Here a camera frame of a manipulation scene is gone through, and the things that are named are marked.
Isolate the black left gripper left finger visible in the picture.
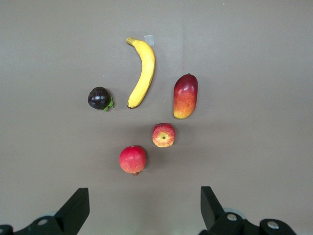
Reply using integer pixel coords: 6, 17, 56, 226
0, 188, 90, 235

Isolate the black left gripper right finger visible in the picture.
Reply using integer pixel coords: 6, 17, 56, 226
199, 186, 298, 235

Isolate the red yellow apple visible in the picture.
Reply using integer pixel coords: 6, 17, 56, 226
152, 122, 176, 148

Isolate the yellow banana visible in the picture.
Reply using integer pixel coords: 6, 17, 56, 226
126, 37, 156, 110

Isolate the red pomegranate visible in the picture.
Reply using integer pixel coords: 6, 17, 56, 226
118, 145, 147, 176

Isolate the dark purple mangosteen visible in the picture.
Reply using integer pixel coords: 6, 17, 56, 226
87, 86, 115, 112

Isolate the red yellow mango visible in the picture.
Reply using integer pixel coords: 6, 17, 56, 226
173, 72, 199, 120

